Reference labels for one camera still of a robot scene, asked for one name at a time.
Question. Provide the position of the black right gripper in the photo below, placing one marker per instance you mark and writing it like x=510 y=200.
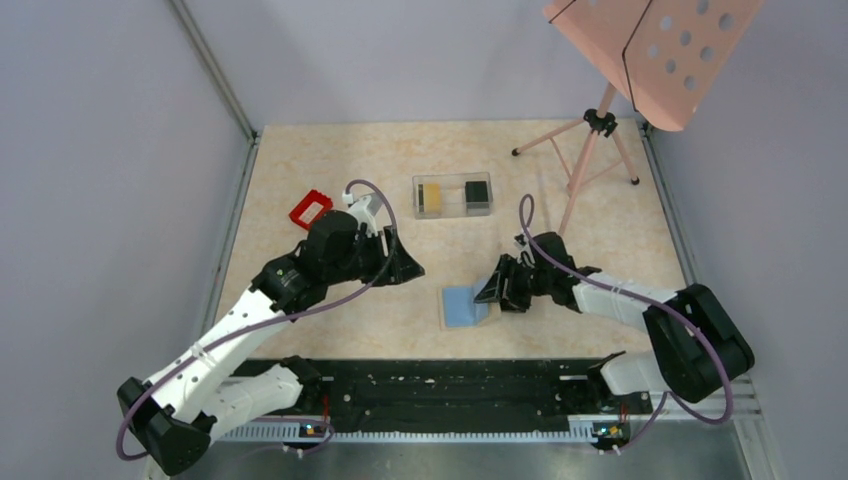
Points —
x=510 y=299

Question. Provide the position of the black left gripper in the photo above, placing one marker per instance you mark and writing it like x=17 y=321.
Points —
x=399 y=266

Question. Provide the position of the beige leather card holder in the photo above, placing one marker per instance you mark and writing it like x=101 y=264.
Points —
x=458 y=310

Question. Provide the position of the black card stack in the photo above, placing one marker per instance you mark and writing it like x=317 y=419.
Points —
x=477 y=198

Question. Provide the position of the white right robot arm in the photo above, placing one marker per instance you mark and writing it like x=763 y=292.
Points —
x=695 y=345

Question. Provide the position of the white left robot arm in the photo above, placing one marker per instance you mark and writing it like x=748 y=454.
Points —
x=179 y=411

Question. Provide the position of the yellow card stack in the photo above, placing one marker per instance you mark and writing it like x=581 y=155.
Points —
x=430 y=198

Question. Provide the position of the clear plastic card box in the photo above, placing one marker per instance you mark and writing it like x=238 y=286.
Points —
x=452 y=191

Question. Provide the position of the pink music stand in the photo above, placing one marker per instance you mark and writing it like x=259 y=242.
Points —
x=662 y=56

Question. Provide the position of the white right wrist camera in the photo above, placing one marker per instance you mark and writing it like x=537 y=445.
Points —
x=525 y=255

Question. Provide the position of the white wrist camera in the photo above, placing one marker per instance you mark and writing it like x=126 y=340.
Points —
x=364 y=209
x=525 y=255

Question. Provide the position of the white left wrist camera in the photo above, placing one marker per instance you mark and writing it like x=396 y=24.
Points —
x=364 y=209

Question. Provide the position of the red plastic frame block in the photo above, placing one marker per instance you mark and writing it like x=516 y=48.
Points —
x=310 y=208

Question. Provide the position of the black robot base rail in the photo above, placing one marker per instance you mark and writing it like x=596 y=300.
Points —
x=478 y=397

